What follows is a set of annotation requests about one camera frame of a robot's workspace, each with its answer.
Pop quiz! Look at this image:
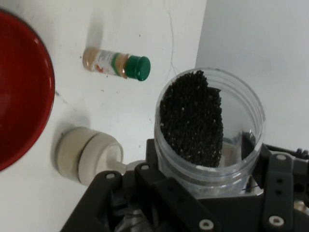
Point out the red bowl with black rim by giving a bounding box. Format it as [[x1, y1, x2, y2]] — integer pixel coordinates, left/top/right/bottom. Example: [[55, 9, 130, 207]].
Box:
[[0, 9, 56, 172]]

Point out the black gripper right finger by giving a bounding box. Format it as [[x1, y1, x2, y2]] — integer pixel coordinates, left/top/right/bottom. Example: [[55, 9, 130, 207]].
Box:
[[241, 131, 309, 232]]

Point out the beige pestle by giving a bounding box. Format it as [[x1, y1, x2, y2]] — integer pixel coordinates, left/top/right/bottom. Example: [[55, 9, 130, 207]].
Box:
[[106, 158, 136, 177]]

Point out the spice bottle with green cap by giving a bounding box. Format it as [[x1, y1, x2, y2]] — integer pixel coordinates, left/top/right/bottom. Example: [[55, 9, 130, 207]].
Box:
[[82, 47, 152, 82]]

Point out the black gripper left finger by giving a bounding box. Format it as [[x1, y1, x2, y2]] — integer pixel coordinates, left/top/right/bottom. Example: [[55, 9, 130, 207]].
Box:
[[60, 139, 222, 232]]

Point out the clear jar with black seeds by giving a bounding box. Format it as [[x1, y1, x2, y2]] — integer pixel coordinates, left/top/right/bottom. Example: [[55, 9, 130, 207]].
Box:
[[154, 68, 266, 199]]

